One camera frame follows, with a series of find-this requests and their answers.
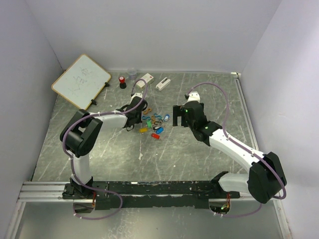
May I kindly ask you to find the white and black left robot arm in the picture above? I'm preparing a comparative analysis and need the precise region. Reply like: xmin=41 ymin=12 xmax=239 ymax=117
xmin=60 ymin=93 xmax=148 ymax=199

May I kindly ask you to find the red and black stamp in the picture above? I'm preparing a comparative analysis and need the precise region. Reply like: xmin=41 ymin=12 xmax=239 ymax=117
xmin=119 ymin=76 xmax=127 ymax=89

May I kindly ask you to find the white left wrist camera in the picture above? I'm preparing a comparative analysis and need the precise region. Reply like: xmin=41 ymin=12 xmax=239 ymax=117
xmin=131 ymin=93 xmax=143 ymax=98

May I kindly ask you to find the clear plastic cup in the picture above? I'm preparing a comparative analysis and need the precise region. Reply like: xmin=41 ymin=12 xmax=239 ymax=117
xmin=127 ymin=68 xmax=137 ymax=81

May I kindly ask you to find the white rectangular device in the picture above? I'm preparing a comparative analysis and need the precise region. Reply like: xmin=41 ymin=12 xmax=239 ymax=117
xmin=156 ymin=77 xmax=171 ymax=91

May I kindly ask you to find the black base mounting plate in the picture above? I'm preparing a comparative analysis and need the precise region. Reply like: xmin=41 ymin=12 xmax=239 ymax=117
xmin=62 ymin=181 xmax=240 ymax=210

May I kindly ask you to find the white board with wooden frame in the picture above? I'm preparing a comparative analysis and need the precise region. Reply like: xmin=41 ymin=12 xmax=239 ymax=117
xmin=51 ymin=54 xmax=111 ymax=110

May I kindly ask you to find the red key tag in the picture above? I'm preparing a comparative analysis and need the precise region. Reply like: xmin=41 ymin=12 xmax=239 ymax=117
xmin=151 ymin=133 xmax=160 ymax=139

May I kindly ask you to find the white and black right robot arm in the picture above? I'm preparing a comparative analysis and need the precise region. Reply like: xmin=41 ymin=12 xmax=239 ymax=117
xmin=172 ymin=101 xmax=287 ymax=204

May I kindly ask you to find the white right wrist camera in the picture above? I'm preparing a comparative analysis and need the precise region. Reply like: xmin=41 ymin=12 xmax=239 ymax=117
xmin=184 ymin=92 xmax=200 ymax=103

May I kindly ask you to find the light blue key tag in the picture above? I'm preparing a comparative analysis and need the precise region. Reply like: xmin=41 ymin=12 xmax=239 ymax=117
xmin=163 ymin=114 xmax=170 ymax=121

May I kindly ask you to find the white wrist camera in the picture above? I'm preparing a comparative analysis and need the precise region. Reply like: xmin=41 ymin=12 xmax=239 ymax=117
xmin=184 ymin=92 xmax=200 ymax=103
xmin=131 ymin=93 xmax=143 ymax=98

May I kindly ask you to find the white and red cardboard box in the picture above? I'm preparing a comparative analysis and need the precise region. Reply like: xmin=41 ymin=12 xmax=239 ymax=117
xmin=135 ymin=73 xmax=154 ymax=89

